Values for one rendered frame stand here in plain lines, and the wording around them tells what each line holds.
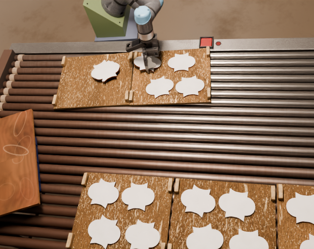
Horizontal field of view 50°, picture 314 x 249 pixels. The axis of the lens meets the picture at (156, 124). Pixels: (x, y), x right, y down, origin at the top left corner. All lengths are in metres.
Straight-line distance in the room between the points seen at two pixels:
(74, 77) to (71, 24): 1.86
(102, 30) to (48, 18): 1.86
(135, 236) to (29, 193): 0.48
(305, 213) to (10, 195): 1.21
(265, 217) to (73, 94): 1.13
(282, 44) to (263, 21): 1.46
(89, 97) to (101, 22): 0.50
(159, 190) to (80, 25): 2.52
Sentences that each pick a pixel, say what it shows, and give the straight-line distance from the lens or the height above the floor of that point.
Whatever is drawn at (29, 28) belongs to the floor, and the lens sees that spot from 3.95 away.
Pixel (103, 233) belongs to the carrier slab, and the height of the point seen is 0.95.
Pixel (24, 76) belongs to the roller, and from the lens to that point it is 2.12.
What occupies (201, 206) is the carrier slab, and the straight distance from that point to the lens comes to 1.45.
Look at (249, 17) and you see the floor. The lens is 3.43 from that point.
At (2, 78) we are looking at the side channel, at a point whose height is 0.93.
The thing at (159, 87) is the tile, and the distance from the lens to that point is 1.75.
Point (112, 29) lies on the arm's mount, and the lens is 2.12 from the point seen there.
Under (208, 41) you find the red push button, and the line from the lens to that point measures 1.94.
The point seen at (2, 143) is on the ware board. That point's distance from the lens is 1.76.
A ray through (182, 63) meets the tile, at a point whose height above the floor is 0.94.
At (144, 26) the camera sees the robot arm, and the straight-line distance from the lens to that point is 1.62.
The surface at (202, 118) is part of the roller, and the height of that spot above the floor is 0.92.
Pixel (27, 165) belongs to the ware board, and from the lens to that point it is 1.63.
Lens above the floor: 2.33
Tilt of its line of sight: 58 degrees down
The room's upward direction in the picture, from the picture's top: 18 degrees counter-clockwise
